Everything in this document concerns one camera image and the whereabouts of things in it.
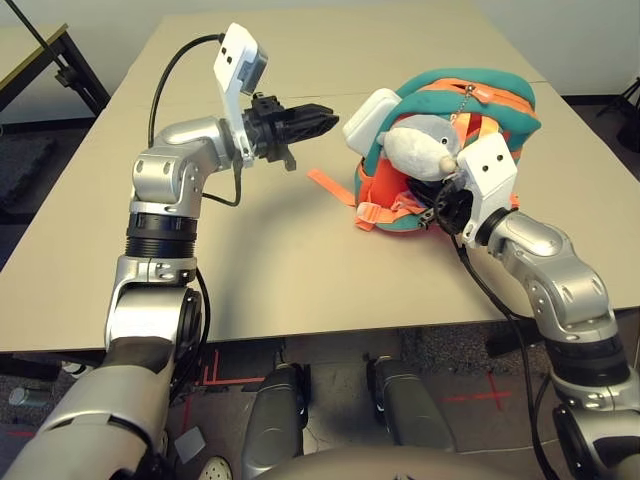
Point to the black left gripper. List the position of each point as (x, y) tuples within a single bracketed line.
[(267, 127)]

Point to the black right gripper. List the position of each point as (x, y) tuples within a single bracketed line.
[(455, 207)]

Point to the white Unitree box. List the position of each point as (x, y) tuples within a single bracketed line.
[(367, 122)]

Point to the orange teal backpack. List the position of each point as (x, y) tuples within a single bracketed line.
[(440, 80)]

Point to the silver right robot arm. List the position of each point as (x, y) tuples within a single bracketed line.
[(560, 280)]

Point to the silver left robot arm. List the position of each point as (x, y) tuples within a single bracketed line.
[(165, 175)]

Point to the grey white plush seal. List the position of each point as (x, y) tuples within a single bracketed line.
[(415, 150)]

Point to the grey robot right leg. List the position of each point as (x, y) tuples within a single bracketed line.
[(410, 410)]

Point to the grey robot leg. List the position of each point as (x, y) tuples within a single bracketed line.
[(272, 420), (410, 410)]

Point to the grey robot left leg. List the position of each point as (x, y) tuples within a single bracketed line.
[(272, 420)]

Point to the grey robot torso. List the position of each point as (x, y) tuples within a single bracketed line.
[(380, 467)]

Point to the dark foam floor mat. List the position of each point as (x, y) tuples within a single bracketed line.
[(22, 170)]

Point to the grey square floor plate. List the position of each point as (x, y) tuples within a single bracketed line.
[(190, 445)]

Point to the white perforated shoe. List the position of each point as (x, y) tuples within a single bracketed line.
[(216, 469), (163, 441)]

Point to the grey can on floor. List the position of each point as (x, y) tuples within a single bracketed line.
[(27, 396)]

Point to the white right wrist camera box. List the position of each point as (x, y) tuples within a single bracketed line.
[(487, 170)]

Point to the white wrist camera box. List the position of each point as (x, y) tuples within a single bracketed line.
[(232, 55), (487, 170)]

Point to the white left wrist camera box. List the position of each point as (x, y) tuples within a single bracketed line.
[(232, 55)]

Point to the black frame side table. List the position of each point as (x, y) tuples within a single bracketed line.
[(82, 75)]

